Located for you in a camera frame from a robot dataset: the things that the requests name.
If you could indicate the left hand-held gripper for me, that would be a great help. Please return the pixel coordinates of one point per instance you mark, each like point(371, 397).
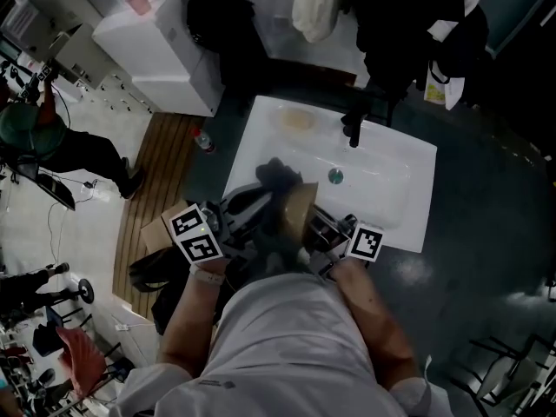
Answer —
point(195, 243)

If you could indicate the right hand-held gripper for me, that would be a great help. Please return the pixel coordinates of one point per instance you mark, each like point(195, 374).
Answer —
point(365, 243)

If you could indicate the brown bowl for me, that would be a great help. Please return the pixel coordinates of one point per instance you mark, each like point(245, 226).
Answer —
point(299, 213)

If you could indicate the dark blue cloth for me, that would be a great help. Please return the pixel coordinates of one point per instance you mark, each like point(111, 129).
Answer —
point(278, 174)

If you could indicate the clear oval dish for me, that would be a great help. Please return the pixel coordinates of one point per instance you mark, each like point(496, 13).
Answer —
point(281, 122)

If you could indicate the person's left forearm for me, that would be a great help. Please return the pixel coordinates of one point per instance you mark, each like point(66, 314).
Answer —
point(187, 328)

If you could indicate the person's right forearm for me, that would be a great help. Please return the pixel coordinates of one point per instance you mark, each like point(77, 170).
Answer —
point(373, 319)

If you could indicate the round sink drain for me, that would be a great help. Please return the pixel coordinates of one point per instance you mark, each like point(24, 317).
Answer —
point(335, 175)

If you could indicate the person's right white shoe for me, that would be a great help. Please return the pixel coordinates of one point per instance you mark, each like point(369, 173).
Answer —
point(304, 256)

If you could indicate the white sink basin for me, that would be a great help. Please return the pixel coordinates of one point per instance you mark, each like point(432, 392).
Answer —
point(382, 180)

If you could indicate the clear plastic bottle red cap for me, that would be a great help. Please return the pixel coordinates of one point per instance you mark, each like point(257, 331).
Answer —
point(204, 140)

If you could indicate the white wrist band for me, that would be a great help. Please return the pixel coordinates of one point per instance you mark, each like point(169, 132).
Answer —
point(207, 275)

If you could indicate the wooden slatted platform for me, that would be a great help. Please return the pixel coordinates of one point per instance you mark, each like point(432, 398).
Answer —
point(160, 167)

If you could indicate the black faucet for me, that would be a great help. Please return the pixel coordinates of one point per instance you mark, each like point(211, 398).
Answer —
point(355, 124)

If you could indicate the brown cardboard box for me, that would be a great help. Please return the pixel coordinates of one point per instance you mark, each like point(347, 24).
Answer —
point(156, 233)

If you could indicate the black bag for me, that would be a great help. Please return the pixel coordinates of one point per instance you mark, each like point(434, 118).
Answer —
point(152, 276)

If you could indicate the person's white shirt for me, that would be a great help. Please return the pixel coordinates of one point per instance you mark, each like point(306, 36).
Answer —
point(282, 354)

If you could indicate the white appliance cabinet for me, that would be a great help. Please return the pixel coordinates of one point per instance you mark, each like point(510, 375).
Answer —
point(160, 59)

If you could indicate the white shopping bag yellow print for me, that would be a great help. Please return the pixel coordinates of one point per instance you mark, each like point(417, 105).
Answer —
point(443, 89)

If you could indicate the black hanging jacket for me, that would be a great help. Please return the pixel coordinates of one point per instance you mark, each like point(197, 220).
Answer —
point(226, 28)

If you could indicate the white power strip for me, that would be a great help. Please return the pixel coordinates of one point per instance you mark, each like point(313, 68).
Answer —
point(121, 327)

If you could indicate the black clothing and bags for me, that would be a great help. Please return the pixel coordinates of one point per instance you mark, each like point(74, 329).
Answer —
point(399, 28)

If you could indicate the grey drawer cabinet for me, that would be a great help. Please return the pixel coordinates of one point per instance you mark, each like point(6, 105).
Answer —
point(95, 72)

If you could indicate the cream hanging garment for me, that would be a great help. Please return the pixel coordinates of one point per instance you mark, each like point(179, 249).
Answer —
point(315, 7)

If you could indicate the red plastic chair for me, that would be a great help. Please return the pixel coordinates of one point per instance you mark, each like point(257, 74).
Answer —
point(82, 359)

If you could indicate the pink container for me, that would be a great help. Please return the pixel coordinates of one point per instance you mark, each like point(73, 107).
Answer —
point(138, 0)

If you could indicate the black frame chair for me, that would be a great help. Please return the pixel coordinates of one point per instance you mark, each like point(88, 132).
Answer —
point(504, 372)

